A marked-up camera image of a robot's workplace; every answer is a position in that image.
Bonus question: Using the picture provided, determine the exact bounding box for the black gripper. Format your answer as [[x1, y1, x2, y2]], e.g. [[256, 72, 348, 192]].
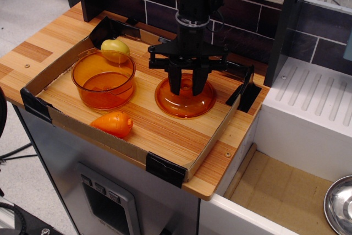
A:
[[148, 14, 228, 96]]

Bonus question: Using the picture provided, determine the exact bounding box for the silver toy dishwasher front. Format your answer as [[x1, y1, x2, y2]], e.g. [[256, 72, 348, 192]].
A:
[[15, 107, 200, 234]]

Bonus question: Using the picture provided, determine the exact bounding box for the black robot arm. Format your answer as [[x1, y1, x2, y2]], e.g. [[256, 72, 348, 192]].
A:
[[148, 0, 228, 96]]

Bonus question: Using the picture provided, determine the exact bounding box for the yellow toy potato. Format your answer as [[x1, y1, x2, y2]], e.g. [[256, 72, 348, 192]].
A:
[[101, 39, 130, 64]]

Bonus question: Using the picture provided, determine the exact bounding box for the orange transparent pot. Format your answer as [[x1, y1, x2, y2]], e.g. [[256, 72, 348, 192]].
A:
[[71, 48, 136, 110]]

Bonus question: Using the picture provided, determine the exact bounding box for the silver metal bowl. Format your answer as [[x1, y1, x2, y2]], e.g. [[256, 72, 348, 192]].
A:
[[323, 176, 351, 235]]

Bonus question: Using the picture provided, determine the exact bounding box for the orange transparent pot lid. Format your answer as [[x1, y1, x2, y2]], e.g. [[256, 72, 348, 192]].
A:
[[155, 73, 216, 118]]

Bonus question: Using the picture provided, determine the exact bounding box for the white toy sink unit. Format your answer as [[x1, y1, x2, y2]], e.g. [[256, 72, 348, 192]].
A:
[[199, 58, 351, 234]]

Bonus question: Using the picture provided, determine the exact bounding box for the orange toy carrot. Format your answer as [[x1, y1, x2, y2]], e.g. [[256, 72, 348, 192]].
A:
[[90, 111, 134, 138]]

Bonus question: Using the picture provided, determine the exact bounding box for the cardboard fence with black tape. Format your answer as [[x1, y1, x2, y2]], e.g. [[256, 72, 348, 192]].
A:
[[20, 17, 268, 199]]

